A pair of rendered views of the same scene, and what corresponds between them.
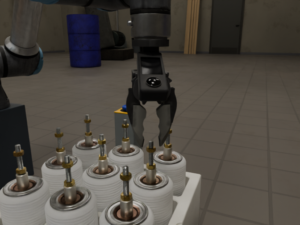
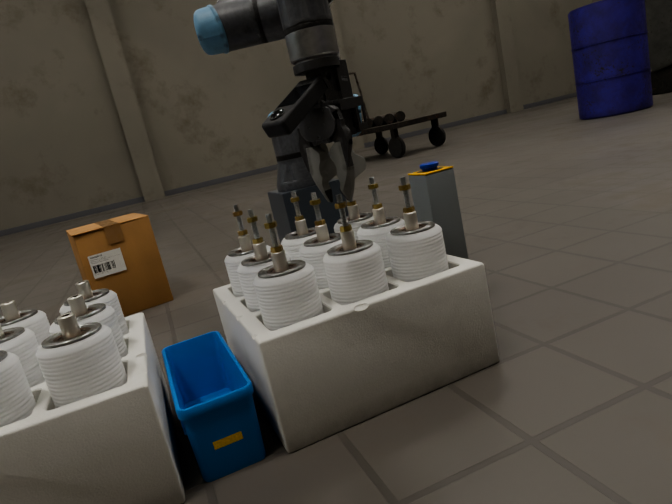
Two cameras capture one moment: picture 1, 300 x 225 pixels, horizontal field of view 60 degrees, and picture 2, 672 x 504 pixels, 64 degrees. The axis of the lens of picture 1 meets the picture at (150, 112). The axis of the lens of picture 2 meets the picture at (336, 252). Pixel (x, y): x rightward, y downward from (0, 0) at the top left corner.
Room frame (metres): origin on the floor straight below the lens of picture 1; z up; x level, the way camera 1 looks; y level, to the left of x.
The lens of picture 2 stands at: (-0.07, -0.62, 0.44)
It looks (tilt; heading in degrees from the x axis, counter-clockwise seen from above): 13 degrees down; 49
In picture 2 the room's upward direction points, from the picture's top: 13 degrees counter-clockwise
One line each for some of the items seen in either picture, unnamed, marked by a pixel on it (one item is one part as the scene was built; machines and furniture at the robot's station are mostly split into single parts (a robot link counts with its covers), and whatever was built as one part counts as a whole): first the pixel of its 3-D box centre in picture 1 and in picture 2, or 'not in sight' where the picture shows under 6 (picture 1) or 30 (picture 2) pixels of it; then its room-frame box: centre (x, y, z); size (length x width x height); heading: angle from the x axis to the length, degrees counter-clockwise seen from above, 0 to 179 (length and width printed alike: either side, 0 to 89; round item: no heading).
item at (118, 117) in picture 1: (129, 153); (442, 242); (0.84, 0.07, 0.16); 0.07 x 0.07 x 0.31; 69
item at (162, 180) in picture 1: (151, 180); (350, 248); (0.50, 0.00, 0.25); 0.08 x 0.08 x 0.01
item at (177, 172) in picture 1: (166, 189); (422, 279); (0.61, -0.04, 0.16); 0.10 x 0.10 x 0.18
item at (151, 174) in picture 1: (151, 174); (348, 240); (0.50, 0.00, 0.26); 0.02 x 0.02 x 0.03
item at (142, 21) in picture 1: (148, 28); (311, 48); (0.51, 0.00, 0.56); 0.08 x 0.08 x 0.05
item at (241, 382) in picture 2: not in sight; (210, 396); (0.28, 0.17, 0.06); 0.30 x 0.11 x 0.12; 69
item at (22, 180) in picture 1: (22, 180); (245, 243); (0.47, 0.26, 0.26); 0.02 x 0.02 x 0.03
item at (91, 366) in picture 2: not in sight; (93, 396); (0.10, 0.15, 0.16); 0.10 x 0.10 x 0.18
